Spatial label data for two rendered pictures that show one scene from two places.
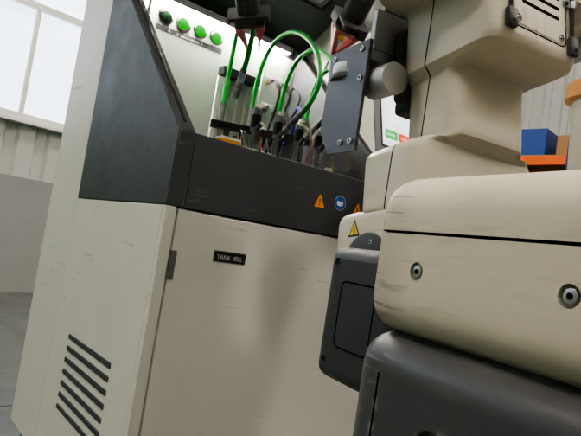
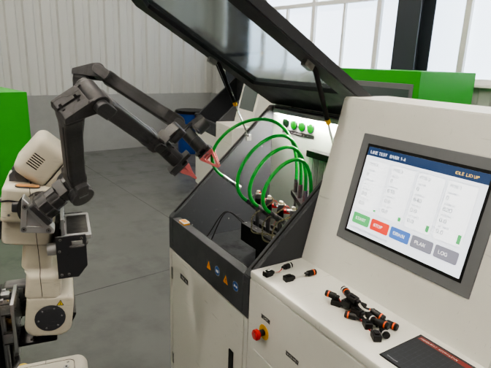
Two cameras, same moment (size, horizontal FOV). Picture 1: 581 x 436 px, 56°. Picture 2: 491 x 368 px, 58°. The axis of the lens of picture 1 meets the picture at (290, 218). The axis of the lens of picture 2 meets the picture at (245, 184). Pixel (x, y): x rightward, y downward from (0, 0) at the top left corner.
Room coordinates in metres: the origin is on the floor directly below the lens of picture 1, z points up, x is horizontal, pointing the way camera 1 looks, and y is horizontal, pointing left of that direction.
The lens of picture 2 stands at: (1.65, -1.65, 1.66)
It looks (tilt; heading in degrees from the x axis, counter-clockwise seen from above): 16 degrees down; 96
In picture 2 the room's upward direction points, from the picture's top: 2 degrees clockwise
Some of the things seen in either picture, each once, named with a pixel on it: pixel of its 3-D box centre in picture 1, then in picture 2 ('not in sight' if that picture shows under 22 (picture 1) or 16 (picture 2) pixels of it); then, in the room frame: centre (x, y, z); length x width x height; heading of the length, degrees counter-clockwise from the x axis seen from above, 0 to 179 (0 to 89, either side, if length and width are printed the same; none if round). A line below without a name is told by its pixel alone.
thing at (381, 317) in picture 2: not in sight; (359, 308); (1.87, -0.53, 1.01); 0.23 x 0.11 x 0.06; 128
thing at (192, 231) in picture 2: (296, 196); (207, 258); (1.34, -0.01, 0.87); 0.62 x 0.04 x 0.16; 128
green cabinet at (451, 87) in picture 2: not in sight; (393, 149); (2.73, 3.09, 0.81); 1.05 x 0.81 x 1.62; 127
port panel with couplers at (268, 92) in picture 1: (274, 112); not in sight; (1.89, 0.11, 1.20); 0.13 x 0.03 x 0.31; 128
